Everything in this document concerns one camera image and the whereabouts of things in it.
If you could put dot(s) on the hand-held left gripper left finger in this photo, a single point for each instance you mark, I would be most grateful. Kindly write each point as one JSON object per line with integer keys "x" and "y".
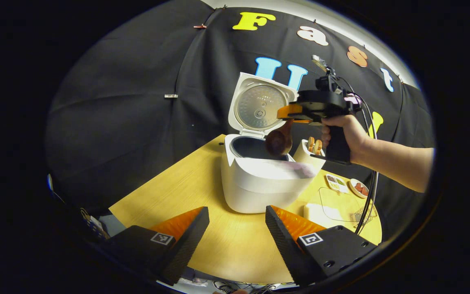
{"x": 186, "y": 249}

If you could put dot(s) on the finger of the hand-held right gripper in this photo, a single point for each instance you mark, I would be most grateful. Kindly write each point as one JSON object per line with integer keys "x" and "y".
{"x": 302, "y": 121}
{"x": 289, "y": 111}

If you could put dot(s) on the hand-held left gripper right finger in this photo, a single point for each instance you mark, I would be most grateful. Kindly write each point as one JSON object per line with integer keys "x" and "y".
{"x": 286, "y": 249}

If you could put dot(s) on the brown wooden spoon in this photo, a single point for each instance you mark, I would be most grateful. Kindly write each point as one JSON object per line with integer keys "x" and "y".
{"x": 278, "y": 143}

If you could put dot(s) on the clear rice container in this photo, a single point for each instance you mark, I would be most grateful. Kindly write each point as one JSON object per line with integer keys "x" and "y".
{"x": 308, "y": 208}

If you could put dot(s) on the white rice cooker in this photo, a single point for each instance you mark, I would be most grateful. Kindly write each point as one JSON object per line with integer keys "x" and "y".
{"x": 259, "y": 188}

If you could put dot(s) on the bread slice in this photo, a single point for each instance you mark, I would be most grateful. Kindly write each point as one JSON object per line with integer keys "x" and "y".
{"x": 318, "y": 146}
{"x": 311, "y": 143}

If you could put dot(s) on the white toaster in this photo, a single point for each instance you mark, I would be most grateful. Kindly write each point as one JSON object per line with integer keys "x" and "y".
{"x": 302, "y": 153}

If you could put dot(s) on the green mung beans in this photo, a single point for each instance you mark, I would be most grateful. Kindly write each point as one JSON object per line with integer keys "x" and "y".
{"x": 340, "y": 181}

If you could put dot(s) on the yellow soybeans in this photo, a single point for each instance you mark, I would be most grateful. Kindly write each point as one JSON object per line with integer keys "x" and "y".
{"x": 334, "y": 187}

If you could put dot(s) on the white divided dish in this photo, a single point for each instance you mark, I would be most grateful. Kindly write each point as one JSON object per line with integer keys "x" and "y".
{"x": 343, "y": 188}

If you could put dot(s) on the white round plate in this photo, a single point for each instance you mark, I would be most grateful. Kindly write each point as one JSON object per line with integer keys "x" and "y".
{"x": 352, "y": 183}

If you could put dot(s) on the red meat piece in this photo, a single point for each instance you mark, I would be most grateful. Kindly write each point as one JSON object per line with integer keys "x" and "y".
{"x": 364, "y": 190}
{"x": 358, "y": 186}

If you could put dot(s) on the blue striped object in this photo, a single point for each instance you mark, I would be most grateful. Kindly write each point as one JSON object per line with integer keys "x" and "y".
{"x": 94, "y": 224}

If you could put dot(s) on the silver clip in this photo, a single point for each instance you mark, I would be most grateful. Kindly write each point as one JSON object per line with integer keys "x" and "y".
{"x": 171, "y": 96}

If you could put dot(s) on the pink clip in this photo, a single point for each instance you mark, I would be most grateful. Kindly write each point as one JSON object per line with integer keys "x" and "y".
{"x": 199, "y": 26}

